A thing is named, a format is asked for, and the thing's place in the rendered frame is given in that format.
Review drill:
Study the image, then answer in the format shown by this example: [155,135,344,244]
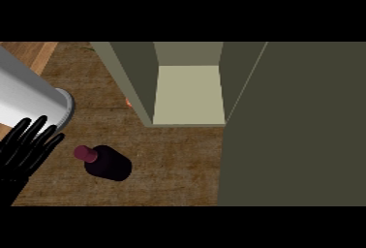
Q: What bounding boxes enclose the white cylindrical appliance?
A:
[0,46,75,134]

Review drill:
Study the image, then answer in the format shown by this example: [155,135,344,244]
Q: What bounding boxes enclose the pale wooden board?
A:
[0,42,60,77]

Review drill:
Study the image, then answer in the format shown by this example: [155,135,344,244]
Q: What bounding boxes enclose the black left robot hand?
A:
[0,114,66,207]

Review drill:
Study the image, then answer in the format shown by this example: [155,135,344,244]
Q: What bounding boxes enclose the dark wine bottle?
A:
[72,144,132,182]

